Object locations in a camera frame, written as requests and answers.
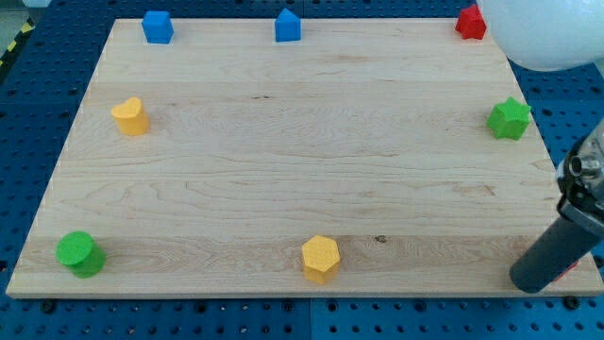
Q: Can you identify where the green star block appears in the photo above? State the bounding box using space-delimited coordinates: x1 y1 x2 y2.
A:
486 97 531 141

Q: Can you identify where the red star block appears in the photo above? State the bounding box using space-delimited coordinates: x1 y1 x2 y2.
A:
455 4 487 40

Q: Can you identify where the green cylinder block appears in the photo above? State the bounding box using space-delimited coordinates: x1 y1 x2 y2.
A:
55 230 106 279

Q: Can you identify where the red block under tool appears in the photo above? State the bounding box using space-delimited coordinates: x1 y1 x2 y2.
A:
553 261 579 281

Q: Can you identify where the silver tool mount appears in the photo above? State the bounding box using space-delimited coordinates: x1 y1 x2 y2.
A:
557 120 603 234

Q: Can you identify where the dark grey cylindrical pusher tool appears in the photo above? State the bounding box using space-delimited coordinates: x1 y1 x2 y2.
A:
509 213 603 294

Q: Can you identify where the wooden board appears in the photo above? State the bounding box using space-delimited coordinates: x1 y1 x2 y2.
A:
5 17 604 299

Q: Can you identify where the blue pentagon block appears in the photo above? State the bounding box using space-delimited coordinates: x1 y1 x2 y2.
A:
274 8 302 43

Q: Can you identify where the yellow heart block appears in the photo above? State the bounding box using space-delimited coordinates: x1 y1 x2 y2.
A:
110 96 150 136

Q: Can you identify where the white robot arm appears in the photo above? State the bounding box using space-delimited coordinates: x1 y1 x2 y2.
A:
478 0 603 293

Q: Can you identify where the blue cube block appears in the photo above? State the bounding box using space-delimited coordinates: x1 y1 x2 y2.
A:
142 10 174 44

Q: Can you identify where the yellow hexagon block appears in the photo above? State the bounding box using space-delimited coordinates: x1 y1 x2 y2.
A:
301 235 341 284

